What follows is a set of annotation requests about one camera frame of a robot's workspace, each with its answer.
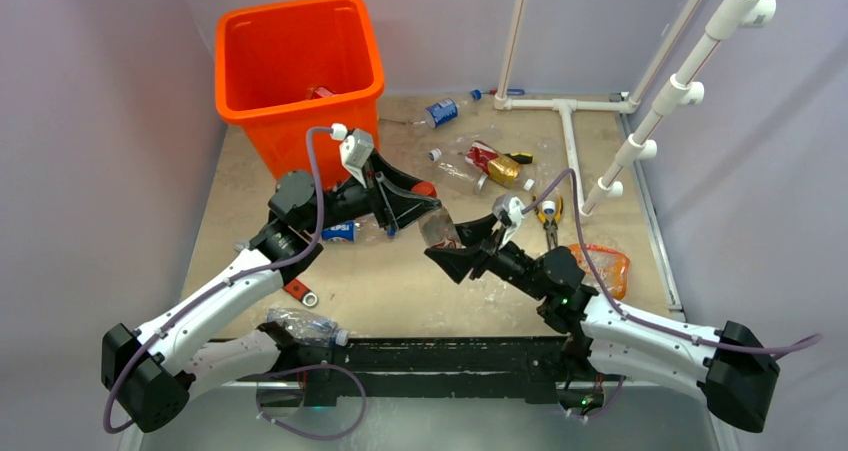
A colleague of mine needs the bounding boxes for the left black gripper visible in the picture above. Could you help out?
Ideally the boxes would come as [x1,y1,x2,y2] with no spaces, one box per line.
[304,150,440,235]

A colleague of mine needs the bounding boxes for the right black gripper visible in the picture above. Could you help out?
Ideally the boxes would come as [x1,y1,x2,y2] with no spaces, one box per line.
[426,209,548,301]

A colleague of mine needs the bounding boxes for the red cap small bottle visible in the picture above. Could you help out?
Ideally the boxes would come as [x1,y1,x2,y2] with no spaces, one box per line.
[418,207,461,249]

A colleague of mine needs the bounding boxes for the red white label bottle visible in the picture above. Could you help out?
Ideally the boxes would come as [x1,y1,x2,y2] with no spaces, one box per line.
[306,86,336,100]

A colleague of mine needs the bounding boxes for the orange drink bottle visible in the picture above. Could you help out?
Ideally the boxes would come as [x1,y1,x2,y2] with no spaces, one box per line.
[567,243,631,300]

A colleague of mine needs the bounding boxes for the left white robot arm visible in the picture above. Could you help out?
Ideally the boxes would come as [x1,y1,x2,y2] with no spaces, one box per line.
[101,151,441,434]

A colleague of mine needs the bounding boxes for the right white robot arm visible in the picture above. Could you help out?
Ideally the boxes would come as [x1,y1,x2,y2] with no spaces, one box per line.
[425,216,780,433]

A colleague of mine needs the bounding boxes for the orange plastic bin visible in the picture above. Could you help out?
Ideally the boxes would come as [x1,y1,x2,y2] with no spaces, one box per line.
[215,0,385,178]

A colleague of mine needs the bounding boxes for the Pepsi label clear bottle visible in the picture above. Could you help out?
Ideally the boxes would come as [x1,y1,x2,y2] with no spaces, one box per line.
[321,216,396,245]

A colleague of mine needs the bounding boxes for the large clear bottle white cap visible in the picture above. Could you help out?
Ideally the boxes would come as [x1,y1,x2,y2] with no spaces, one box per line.
[428,148,487,195]

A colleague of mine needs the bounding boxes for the red gold snack wrapper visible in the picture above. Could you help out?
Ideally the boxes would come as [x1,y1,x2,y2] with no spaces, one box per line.
[464,140,524,188]

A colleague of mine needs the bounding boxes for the yellow black screwdriver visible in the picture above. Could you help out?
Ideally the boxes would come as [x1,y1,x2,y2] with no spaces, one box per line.
[507,153,535,165]

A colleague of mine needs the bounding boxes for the blue label bottle far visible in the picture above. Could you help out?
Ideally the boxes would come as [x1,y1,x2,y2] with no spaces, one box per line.
[410,89,482,129]

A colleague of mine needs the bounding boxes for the blue cap pen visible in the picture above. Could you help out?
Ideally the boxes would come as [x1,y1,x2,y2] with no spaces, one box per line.
[488,88,526,96]

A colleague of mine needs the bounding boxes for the crushed bottle at table edge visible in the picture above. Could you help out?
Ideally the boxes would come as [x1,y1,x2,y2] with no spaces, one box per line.
[266,307,350,348]

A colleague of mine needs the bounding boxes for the white PVC diagonal pole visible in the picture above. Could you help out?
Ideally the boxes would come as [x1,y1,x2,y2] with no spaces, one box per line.
[580,0,776,216]

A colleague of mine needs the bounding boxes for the yellow handle pliers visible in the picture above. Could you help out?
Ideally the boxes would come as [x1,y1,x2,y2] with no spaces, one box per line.
[535,195,564,250]

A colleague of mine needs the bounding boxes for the red handle adjustable wrench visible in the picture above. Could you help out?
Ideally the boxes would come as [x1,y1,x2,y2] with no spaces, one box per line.
[233,237,320,308]

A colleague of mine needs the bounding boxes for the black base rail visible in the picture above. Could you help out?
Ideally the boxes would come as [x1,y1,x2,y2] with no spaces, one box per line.
[258,323,606,413]

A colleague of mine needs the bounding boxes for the white PVC pipe frame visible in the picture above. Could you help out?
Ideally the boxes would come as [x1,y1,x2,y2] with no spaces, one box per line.
[493,0,720,217]

